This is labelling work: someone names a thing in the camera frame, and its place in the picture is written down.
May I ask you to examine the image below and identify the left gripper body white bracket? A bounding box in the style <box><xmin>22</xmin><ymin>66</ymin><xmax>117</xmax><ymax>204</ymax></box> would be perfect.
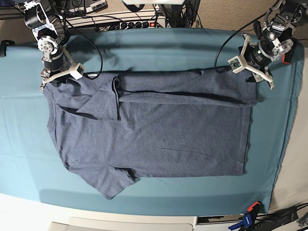
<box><xmin>242</xmin><ymin>33</ymin><xmax>274</xmax><ymax>90</ymax></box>

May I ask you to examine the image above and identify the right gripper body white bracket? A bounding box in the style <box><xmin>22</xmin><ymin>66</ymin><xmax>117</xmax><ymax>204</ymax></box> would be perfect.
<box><xmin>40</xmin><ymin>45</ymin><xmax>76</xmax><ymax>91</ymax></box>

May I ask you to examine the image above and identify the blue-grey heathered T-shirt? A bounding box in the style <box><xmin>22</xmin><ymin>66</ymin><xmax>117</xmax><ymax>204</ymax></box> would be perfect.
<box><xmin>43</xmin><ymin>69</ymin><xmax>257</xmax><ymax>199</ymax></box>

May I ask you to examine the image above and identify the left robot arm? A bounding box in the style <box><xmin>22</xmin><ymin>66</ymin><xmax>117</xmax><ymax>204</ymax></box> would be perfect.
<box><xmin>228</xmin><ymin>0</ymin><xmax>308</xmax><ymax>89</ymax></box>

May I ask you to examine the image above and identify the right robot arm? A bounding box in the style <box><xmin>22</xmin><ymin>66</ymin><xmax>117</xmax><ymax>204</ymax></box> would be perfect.
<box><xmin>23</xmin><ymin>0</ymin><xmax>85</xmax><ymax>91</ymax></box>

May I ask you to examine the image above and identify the orange black clamp top right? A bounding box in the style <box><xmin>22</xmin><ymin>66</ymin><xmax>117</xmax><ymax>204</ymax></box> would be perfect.
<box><xmin>282</xmin><ymin>45</ymin><xmax>296</xmax><ymax>64</ymax></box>

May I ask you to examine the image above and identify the black clamp left edge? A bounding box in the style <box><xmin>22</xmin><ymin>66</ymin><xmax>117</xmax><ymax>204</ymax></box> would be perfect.
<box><xmin>0</xmin><ymin>39</ymin><xmax>15</xmax><ymax>58</ymax></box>

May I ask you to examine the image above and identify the teal table cloth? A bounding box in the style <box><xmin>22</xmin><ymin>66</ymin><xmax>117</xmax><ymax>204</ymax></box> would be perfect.
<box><xmin>0</xmin><ymin>28</ymin><xmax>304</xmax><ymax>216</ymax></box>

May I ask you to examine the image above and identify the white power strip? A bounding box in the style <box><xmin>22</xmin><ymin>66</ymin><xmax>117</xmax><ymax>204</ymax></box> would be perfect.
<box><xmin>91</xmin><ymin>13</ymin><xmax>168</xmax><ymax>31</ymax></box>

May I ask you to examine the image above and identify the orange blue clamp bottom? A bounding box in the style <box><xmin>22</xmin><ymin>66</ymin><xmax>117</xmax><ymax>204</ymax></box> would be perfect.
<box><xmin>228</xmin><ymin>201</ymin><xmax>262</xmax><ymax>231</ymax></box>

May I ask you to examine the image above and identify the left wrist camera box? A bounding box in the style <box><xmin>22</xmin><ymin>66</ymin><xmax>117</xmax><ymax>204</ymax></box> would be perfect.
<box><xmin>228</xmin><ymin>55</ymin><xmax>244</xmax><ymax>74</ymax></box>

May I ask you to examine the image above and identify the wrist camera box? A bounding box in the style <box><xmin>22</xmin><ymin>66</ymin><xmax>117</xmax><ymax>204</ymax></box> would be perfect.
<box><xmin>228</xmin><ymin>55</ymin><xmax>244</xmax><ymax>74</ymax></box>
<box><xmin>70</xmin><ymin>63</ymin><xmax>85</xmax><ymax>80</ymax></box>

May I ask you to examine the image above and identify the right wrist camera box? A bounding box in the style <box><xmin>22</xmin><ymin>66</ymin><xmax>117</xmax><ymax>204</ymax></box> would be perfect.
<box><xmin>70</xmin><ymin>63</ymin><xmax>85</xmax><ymax>80</ymax></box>

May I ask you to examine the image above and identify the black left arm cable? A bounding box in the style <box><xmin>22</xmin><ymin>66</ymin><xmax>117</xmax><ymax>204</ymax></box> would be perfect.
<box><xmin>214</xmin><ymin>11</ymin><xmax>271</xmax><ymax>74</ymax></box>

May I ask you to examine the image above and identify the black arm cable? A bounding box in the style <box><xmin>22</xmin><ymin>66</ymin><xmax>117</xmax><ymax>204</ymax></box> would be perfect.
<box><xmin>62</xmin><ymin>14</ymin><xmax>104</xmax><ymax>80</ymax></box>
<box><xmin>214</xmin><ymin>11</ymin><xmax>271</xmax><ymax>74</ymax></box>

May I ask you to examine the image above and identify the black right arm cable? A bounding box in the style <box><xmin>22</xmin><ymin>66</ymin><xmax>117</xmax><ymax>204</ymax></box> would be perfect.
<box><xmin>62</xmin><ymin>14</ymin><xmax>104</xmax><ymax>80</ymax></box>

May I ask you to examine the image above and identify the black cable bundle bottom right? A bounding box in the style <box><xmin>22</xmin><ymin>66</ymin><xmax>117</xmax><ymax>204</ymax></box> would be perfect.
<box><xmin>255</xmin><ymin>203</ymin><xmax>308</xmax><ymax>231</ymax></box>

